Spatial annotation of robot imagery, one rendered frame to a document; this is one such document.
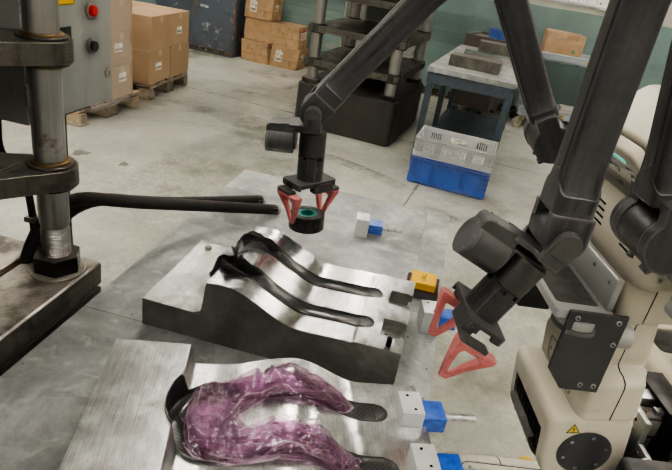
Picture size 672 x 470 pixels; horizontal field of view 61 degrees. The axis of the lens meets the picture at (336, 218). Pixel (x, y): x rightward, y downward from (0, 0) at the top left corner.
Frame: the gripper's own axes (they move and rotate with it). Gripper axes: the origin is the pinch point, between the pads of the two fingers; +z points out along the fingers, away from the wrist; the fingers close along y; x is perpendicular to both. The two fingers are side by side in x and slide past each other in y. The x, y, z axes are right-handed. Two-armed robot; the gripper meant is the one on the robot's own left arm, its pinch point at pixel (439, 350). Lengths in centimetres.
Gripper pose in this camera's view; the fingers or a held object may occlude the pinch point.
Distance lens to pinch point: 88.6
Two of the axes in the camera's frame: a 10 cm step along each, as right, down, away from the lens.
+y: -0.1, 4.3, -9.0
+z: -5.8, 7.3, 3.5
